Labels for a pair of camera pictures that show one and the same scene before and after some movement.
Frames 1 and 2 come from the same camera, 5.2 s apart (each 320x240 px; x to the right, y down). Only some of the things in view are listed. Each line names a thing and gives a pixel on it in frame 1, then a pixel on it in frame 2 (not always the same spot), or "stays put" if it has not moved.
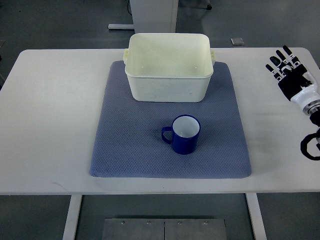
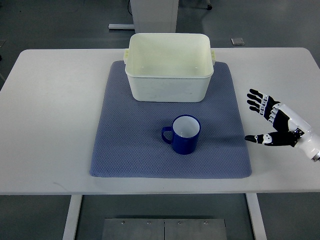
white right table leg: x=256 y=216 stays put
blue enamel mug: x=183 y=134 stays put
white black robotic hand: x=296 y=83 → x=289 y=129
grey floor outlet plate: x=237 y=41 stays put
